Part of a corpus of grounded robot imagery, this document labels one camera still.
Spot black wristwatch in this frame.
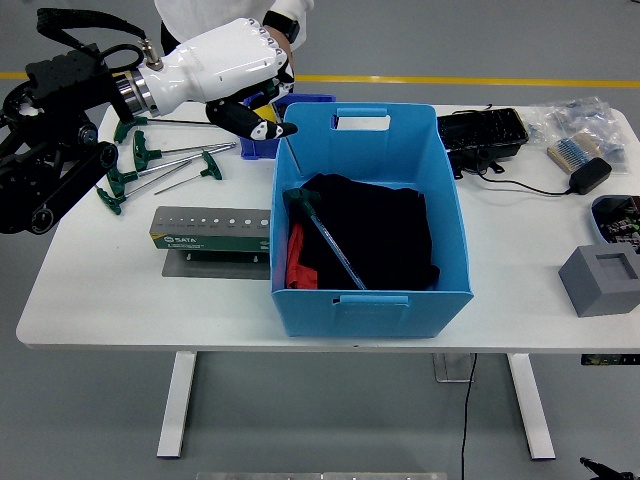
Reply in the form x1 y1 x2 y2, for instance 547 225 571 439
262 9 301 44

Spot person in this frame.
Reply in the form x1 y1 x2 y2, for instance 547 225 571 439
153 0 281 52

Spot orange cloth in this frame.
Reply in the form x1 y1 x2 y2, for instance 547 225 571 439
284 222 320 290

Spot clear plastic parts bags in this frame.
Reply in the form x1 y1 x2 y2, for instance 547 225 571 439
522 97 631 175

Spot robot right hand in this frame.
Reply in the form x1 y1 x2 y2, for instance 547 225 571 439
579 455 634 480

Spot grey metal foot plate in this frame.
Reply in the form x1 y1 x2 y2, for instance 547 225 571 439
432 352 476 384

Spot small green T-handle wrench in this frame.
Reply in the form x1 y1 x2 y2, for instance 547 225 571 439
263 78 304 176

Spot person's left hand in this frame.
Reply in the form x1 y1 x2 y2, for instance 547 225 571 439
274 35 297 77

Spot long thin green T-handle wrench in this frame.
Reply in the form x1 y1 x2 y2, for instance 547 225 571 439
113 115 222 146

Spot electronic circuit parts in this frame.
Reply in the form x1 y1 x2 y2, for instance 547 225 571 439
598 197 640 246

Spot large light blue folding box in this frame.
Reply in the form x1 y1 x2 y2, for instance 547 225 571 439
269 101 475 340

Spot yellow lemon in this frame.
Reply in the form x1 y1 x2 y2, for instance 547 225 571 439
243 93 276 121

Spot black table control panel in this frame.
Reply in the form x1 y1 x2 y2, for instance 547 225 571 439
580 353 640 367

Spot black power adapter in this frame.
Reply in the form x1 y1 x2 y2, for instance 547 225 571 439
567 157 613 196

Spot black cloth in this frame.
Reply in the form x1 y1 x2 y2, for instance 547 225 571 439
289 172 441 292

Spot taped resistor bundle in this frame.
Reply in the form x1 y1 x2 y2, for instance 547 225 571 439
545 132 606 175

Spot black bracket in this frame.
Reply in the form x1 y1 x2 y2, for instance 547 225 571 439
446 144 507 180

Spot large green T-handle wrench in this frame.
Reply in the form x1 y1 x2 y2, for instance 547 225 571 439
282 187 369 292

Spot green grey wrench holder stand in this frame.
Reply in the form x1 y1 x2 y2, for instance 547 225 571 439
149 205 274 281

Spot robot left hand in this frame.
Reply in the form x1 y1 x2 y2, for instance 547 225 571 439
137 17 299 141

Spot black adapter cable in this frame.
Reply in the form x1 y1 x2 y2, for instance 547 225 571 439
474 167 572 197

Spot black plastic tray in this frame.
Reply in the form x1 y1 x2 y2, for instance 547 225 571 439
434 107 531 153

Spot white table leg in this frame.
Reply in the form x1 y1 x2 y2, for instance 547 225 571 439
156 351 198 460
505 352 556 461

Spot black hanging cable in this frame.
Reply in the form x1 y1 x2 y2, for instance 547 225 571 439
459 352 479 480

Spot small dark blue bin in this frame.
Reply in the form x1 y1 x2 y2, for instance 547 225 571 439
239 92 337 161

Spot light blue tray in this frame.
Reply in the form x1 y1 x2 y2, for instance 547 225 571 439
589 194 640 249

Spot grey block with recess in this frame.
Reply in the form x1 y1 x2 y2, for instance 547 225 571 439
557 243 640 319

